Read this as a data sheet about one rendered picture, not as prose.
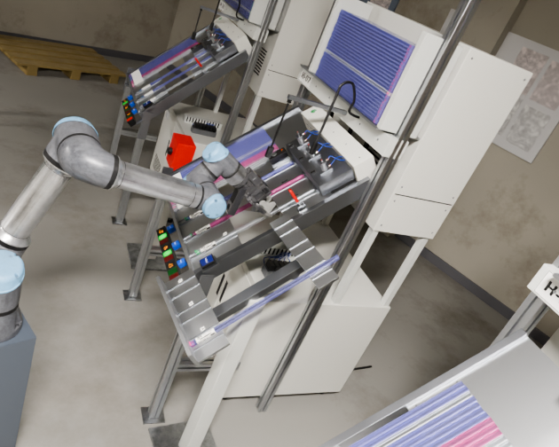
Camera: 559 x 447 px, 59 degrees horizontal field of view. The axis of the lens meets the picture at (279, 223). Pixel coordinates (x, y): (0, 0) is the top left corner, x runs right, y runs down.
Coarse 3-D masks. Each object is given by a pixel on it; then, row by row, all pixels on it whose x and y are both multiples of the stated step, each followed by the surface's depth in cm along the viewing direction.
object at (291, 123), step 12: (288, 120) 224; (300, 120) 220; (288, 132) 216; (300, 132) 213; (276, 144) 213; (264, 168) 204; (276, 168) 201; (288, 168) 198; (300, 168) 196; (264, 180) 197; (276, 180) 195; (288, 180) 192; (300, 180) 190; (276, 192) 190; (288, 192) 187; (300, 192) 185; (336, 192) 178; (276, 204) 185; (312, 204) 178
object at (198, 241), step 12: (180, 216) 200; (204, 216) 195; (180, 228) 195; (192, 228) 192; (216, 228) 187; (228, 228) 185; (192, 240) 187; (204, 240) 184; (228, 240) 180; (192, 252) 182; (204, 252) 179; (216, 252) 178
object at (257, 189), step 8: (248, 168) 168; (248, 176) 167; (256, 176) 168; (240, 184) 166; (248, 184) 169; (256, 184) 170; (264, 184) 172; (248, 192) 170; (256, 192) 170; (264, 192) 173; (248, 200) 171; (256, 200) 171
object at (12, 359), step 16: (16, 336) 145; (32, 336) 147; (0, 352) 141; (16, 352) 145; (32, 352) 150; (0, 368) 144; (16, 368) 149; (0, 384) 148; (16, 384) 153; (0, 400) 152; (16, 400) 157; (0, 416) 156; (16, 416) 161; (0, 432) 161; (16, 432) 166
